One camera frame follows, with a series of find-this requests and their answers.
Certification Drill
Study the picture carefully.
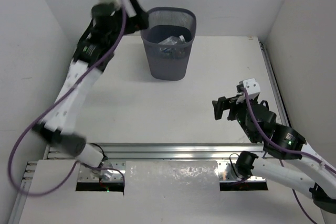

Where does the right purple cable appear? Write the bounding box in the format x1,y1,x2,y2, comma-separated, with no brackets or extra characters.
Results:
241,87,336,224

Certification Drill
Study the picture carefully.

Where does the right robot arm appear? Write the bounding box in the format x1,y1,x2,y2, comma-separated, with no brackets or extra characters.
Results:
212,92,335,214

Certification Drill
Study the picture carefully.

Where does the aluminium front rail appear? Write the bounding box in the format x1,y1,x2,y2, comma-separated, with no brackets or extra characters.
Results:
89,143,280,185

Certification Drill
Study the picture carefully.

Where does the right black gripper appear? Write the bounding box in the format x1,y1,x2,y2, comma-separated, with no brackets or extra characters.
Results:
212,93,256,143

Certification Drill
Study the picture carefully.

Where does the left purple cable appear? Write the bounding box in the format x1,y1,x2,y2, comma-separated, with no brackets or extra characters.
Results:
7,0,128,196

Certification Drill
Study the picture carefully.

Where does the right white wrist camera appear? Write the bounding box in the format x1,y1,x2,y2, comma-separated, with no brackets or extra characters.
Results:
236,78,261,104

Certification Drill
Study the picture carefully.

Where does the purple cable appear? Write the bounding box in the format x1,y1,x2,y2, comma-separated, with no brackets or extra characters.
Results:
241,87,336,224
7,0,128,196

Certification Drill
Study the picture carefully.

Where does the grey mesh waste bin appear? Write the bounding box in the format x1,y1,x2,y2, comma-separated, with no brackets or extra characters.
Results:
141,7,197,81

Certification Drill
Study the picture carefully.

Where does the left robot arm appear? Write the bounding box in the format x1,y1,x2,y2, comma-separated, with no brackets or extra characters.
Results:
32,0,149,169

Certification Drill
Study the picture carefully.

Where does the white label water bottle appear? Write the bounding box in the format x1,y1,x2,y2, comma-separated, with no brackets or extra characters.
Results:
159,35,186,46

